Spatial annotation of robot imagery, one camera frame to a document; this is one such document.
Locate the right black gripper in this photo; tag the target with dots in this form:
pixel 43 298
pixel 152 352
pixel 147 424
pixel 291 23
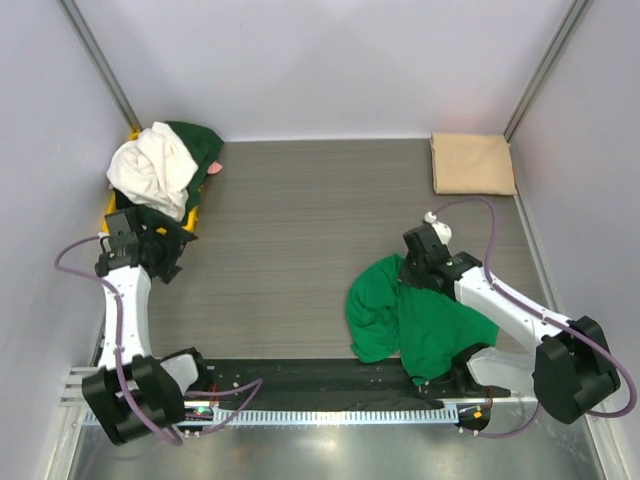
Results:
pixel 407 277

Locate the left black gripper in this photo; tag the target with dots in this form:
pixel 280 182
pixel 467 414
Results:
pixel 174 241

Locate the yellow plastic bin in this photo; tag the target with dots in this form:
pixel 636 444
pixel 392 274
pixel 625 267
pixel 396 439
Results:
pixel 192 217

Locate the bright green t-shirt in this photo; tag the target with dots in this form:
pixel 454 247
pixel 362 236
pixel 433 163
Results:
pixel 426 329

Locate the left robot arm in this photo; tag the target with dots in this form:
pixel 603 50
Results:
pixel 132 387

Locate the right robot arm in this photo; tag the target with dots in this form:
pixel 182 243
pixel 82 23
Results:
pixel 543 333

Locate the white t-shirt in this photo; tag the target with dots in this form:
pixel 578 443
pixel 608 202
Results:
pixel 154 170

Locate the pink garment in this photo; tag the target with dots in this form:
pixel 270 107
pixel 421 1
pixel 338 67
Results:
pixel 214 168

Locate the folded beige t-shirt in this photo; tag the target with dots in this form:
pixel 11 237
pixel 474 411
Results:
pixel 465 164

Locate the dark green t-shirt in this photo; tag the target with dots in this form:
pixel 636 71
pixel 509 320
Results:
pixel 205 146

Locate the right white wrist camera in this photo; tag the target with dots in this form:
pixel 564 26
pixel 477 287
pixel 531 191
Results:
pixel 442 230

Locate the left aluminium frame post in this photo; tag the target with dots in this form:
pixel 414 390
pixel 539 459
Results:
pixel 100 62

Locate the aluminium frame post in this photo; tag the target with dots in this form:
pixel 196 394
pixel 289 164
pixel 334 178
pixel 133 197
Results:
pixel 560 40
pixel 100 62

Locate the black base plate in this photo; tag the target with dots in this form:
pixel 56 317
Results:
pixel 336 385

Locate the white slotted cable duct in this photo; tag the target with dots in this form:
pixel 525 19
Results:
pixel 254 418

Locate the aluminium front rail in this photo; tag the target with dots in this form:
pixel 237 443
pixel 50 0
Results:
pixel 517 372

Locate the right aluminium frame post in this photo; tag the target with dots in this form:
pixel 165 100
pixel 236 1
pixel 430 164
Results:
pixel 560 40

